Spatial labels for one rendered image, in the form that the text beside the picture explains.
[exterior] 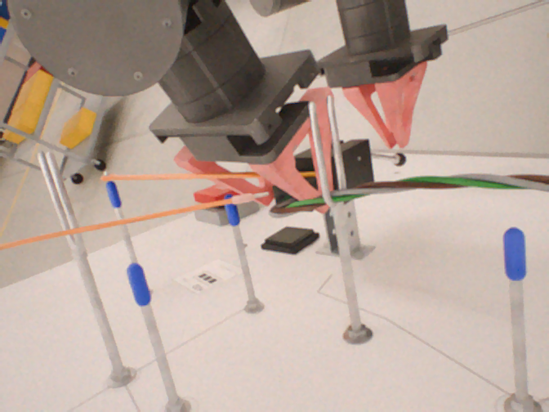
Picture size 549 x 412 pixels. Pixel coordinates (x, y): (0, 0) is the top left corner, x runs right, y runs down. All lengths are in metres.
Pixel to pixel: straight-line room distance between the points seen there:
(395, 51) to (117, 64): 0.27
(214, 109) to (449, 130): 1.60
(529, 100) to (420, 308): 1.48
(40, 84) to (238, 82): 4.07
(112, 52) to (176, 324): 0.22
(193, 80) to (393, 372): 0.19
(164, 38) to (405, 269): 0.25
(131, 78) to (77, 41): 0.02
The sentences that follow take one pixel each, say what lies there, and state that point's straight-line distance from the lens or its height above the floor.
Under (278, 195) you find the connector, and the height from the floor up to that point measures 1.19.
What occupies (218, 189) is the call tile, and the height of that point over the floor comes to 1.11.
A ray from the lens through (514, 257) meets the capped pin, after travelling 0.21.
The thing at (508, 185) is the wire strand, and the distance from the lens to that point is 0.23.
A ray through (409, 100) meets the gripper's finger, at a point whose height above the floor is 1.07.
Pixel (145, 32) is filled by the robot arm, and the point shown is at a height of 1.35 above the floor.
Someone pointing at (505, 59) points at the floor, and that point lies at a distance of 1.91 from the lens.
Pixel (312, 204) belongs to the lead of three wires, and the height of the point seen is 1.22.
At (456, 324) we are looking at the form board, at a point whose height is 1.13.
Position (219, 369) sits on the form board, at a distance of 0.30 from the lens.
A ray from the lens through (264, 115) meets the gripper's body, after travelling 0.25.
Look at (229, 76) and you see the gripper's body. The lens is 0.27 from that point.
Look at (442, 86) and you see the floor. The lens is 1.97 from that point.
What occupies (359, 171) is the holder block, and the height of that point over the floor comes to 1.13.
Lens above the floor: 1.40
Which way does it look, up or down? 39 degrees down
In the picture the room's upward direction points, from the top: 63 degrees counter-clockwise
